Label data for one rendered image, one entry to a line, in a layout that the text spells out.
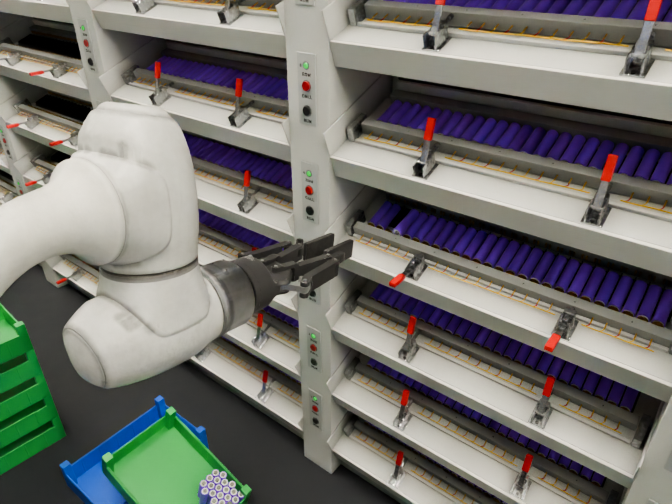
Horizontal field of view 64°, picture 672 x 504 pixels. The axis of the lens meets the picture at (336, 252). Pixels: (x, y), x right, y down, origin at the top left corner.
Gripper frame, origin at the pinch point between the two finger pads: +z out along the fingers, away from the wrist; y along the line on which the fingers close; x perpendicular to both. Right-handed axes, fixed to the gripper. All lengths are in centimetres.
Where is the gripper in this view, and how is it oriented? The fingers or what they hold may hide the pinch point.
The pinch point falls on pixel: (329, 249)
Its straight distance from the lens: 84.7
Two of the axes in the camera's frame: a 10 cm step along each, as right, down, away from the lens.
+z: 6.0, -2.6, 7.6
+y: -8.0, -3.0, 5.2
